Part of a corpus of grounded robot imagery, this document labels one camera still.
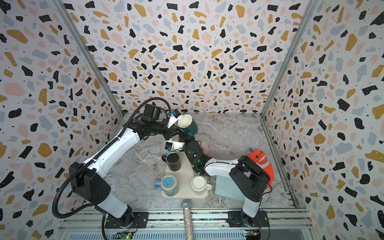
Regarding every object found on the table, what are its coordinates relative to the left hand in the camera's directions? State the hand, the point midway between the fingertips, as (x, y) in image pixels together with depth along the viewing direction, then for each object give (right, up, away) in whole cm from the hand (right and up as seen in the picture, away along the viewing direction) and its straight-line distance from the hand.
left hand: (179, 127), depth 78 cm
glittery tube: (+4, -42, -3) cm, 42 cm away
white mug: (+10, -30, 0) cm, 31 cm away
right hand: (+1, 0, +1) cm, 2 cm away
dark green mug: (+5, +1, -4) cm, 6 cm away
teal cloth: (+25, -34, +6) cm, 43 cm away
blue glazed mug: (-4, -29, -3) cm, 29 cm away
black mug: (-4, -19, +7) cm, 21 cm away
